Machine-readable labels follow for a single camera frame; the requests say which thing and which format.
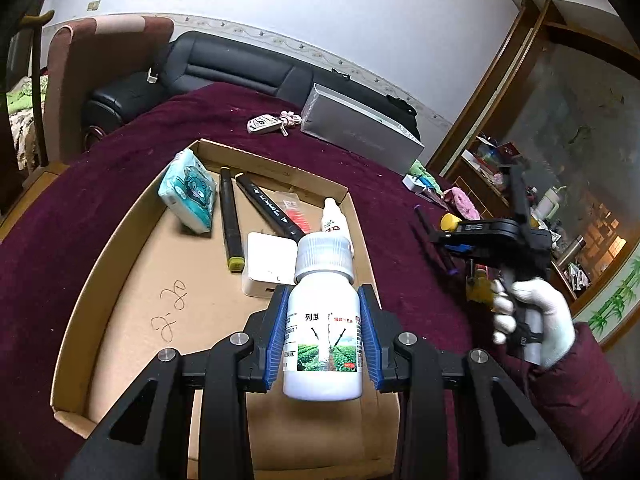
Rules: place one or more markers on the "red and beige armchair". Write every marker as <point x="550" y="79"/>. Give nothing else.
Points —
<point x="80" y="65"/>

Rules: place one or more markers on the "red box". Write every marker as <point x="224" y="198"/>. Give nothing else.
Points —
<point x="508" y="149"/>

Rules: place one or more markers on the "grey rectangular box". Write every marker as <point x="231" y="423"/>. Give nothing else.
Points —
<point x="360" y="130"/>

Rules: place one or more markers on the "black leather sofa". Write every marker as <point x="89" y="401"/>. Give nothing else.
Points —
<point x="225" y="67"/>

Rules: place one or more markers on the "wooden cabinet with glass panel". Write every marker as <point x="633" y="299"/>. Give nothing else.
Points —
<point x="500" y="72"/>

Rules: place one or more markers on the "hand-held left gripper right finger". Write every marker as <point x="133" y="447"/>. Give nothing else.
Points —
<point x="371" y="340"/>

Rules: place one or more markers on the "wall switch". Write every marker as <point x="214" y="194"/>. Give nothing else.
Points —
<point x="93" y="6"/>

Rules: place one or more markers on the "black marker yellow-green tip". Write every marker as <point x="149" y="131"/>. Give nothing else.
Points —
<point x="231" y="215"/>

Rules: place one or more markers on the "mint green tissue pack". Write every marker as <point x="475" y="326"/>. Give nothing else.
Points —
<point x="190" y="192"/>

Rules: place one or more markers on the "small white dropper bottle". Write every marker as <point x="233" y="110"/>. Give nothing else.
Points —
<point x="334" y="220"/>

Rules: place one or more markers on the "bamboo print panel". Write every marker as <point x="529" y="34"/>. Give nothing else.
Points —
<point x="617" y="300"/>

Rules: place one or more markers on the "red and clear packet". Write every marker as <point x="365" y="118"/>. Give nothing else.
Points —
<point x="296" y="214"/>

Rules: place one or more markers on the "person's right hand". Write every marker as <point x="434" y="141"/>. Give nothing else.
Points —
<point x="550" y="315"/>

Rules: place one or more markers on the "white tumbler green lid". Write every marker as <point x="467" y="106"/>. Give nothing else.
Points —
<point x="547" y="202"/>

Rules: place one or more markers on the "green packet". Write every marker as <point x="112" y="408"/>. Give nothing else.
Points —
<point x="418" y="166"/>

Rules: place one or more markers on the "black marker purple tip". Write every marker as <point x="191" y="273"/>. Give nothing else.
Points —
<point x="427" y="232"/>

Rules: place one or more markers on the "white square adapter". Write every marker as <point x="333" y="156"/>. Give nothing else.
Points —
<point x="267" y="265"/>

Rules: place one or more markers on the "white car key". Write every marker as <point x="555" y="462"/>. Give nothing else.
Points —
<point x="263" y="124"/>

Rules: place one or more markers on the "wooden chair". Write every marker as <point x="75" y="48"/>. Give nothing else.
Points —
<point x="36" y="90"/>

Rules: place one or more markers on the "small blue box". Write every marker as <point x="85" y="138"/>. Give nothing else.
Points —
<point x="431" y="183"/>

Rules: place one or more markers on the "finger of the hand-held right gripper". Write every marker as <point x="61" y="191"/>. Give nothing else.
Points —
<point x="462" y="250"/>
<point x="452" y="234"/>

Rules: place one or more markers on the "shallow cardboard box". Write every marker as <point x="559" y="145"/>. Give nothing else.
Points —
<point x="165" y="300"/>

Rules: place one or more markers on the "yellow snack packet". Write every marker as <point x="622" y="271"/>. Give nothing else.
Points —
<point x="479" y="290"/>

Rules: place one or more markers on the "small white box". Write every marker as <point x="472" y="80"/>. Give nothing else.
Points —
<point x="414" y="183"/>

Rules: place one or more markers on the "floral seat cushion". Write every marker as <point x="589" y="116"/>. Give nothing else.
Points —
<point x="20" y="102"/>

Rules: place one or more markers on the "pink cloth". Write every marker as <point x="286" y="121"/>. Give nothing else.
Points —
<point x="461" y="200"/>

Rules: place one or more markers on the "white bottle with picture label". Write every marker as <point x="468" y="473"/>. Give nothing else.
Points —
<point x="322" y="320"/>

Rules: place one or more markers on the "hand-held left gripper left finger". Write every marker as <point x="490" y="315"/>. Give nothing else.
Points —
<point x="277" y="340"/>

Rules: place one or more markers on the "steel flask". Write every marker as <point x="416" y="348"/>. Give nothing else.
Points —
<point x="572" y="251"/>

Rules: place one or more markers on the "person's right forearm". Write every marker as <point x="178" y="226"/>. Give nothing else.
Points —
<point x="585" y="400"/>

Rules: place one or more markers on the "yellow round cap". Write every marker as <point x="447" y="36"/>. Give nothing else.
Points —
<point x="448" y="221"/>

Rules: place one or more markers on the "black marker white print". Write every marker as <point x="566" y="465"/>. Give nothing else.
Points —
<point x="270" y="205"/>

